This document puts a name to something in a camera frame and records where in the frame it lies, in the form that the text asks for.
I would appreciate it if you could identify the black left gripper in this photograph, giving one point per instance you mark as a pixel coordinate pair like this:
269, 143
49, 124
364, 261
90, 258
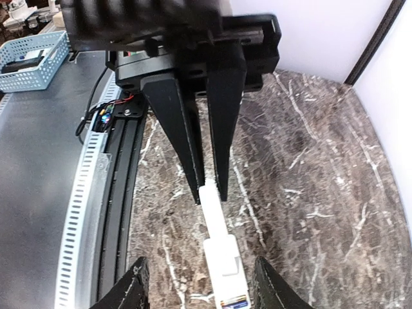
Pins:
174, 104

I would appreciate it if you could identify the black front frame rail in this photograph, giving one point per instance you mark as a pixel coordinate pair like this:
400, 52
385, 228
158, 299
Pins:
123, 147

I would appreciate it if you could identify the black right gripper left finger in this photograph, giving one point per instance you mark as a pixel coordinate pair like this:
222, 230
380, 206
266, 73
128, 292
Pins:
131, 291

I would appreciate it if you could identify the white slotted cable duct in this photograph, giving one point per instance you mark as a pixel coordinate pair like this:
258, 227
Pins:
78, 253

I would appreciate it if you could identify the white remote control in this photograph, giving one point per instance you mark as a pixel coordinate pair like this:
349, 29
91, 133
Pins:
222, 253

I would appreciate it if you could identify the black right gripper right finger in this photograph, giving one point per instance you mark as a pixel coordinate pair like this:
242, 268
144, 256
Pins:
271, 290

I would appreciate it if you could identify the small circuit board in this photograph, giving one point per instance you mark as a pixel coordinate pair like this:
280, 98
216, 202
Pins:
104, 116

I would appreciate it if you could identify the blue plastic basket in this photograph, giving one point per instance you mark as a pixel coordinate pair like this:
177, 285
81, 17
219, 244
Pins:
30, 63

